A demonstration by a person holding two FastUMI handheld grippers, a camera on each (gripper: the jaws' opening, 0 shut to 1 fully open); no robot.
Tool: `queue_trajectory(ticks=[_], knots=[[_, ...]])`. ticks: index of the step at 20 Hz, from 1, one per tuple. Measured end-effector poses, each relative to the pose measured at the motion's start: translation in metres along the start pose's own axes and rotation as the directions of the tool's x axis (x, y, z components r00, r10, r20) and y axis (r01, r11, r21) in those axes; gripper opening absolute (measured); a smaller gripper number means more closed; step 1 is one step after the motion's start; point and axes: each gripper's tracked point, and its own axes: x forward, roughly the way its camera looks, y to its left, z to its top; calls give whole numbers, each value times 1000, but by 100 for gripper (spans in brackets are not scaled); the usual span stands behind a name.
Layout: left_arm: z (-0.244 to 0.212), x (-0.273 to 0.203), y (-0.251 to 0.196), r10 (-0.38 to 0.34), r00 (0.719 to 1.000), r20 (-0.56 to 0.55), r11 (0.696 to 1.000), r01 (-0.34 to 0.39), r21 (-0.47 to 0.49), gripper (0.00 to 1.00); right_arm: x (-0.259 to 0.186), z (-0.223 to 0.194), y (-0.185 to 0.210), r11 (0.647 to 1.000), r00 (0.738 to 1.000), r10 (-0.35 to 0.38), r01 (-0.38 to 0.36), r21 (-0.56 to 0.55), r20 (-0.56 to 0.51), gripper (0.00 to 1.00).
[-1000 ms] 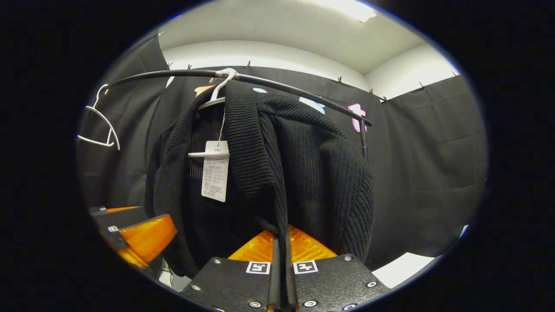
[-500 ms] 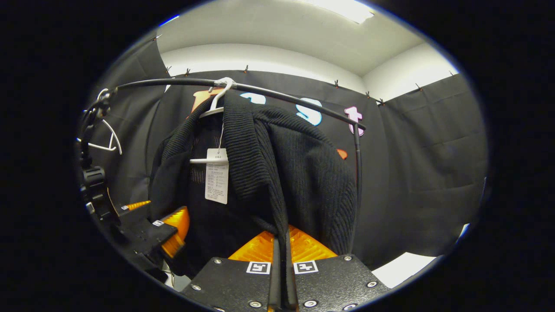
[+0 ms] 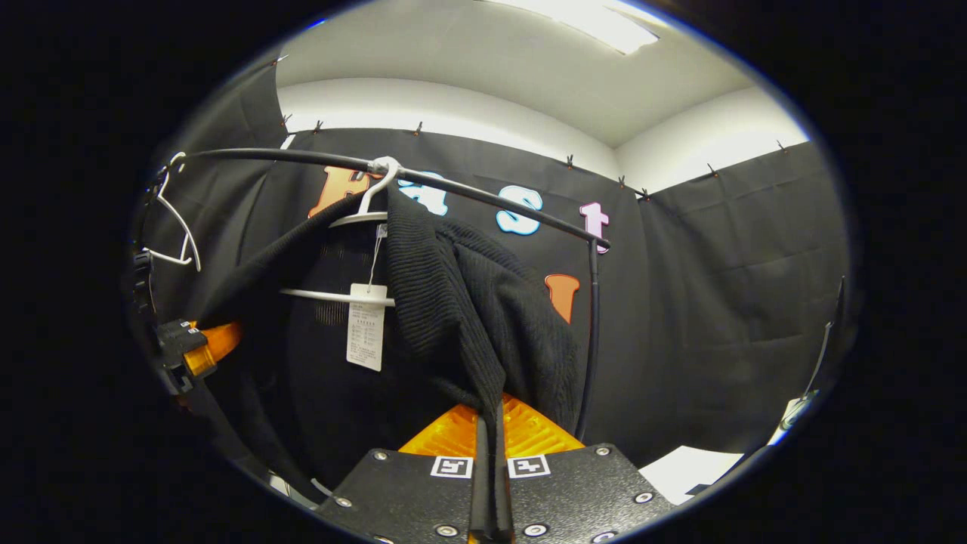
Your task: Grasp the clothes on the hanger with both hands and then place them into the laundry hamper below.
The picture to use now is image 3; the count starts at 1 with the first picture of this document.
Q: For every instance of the empty white plastic hanger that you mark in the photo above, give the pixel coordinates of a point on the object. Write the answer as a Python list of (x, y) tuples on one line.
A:
[(186, 229)]

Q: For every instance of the white floor panel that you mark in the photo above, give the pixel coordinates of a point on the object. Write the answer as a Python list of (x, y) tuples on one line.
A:
[(687, 472)]

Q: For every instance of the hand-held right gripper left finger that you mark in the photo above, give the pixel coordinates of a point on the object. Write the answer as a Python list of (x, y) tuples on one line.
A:
[(481, 491)]

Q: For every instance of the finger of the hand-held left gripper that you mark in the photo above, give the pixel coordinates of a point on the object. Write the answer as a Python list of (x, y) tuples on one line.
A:
[(219, 344)]

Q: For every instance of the white paper garment tag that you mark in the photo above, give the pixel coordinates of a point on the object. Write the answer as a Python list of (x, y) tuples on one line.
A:
[(366, 332)]

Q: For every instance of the white hanger with tag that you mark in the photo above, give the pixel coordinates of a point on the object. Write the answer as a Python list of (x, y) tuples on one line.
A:
[(332, 295)]

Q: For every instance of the black clothes rack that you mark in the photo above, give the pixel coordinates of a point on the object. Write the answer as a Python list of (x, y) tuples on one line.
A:
[(302, 157)]

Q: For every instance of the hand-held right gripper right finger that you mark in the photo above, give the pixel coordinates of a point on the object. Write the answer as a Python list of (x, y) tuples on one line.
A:
[(502, 499)]

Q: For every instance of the black knit cardigan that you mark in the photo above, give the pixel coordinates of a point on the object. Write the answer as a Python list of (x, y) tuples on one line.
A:
[(468, 317)]

